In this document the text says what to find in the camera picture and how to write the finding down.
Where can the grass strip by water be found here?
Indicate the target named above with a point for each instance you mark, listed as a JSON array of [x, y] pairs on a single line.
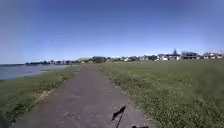
[[30, 90]]

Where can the blue-grey water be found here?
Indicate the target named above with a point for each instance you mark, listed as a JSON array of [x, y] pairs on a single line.
[[20, 70]]

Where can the grey concrete path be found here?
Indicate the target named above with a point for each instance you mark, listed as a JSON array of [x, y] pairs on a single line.
[[86, 96]]

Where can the row of distant buildings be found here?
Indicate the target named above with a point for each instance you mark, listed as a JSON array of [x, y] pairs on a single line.
[[166, 57]]

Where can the wide grass field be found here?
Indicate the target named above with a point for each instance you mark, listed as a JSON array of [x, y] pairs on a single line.
[[173, 90]]

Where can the distant row of trees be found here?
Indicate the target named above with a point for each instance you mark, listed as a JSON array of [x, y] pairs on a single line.
[[43, 62]]

